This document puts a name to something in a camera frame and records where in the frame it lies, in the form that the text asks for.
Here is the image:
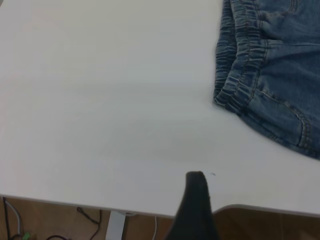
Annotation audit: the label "white table leg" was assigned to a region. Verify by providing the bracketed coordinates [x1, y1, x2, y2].
[104, 211, 127, 240]

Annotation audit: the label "dark braided floor cable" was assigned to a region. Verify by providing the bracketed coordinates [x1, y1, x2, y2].
[76, 206, 104, 240]

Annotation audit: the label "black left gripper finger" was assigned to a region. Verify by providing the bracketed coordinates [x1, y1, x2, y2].
[164, 171, 221, 240]

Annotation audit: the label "grey floor cable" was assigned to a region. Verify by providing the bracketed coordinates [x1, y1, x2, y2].
[3, 198, 25, 240]

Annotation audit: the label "thin black floor cable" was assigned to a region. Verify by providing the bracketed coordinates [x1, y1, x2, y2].
[1, 196, 11, 240]

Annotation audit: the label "white floor cable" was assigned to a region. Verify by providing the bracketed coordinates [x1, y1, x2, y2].
[152, 215, 159, 240]

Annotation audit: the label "blue denim kids jeans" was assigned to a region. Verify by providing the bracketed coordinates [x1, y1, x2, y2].
[213, 0, 320, 161]

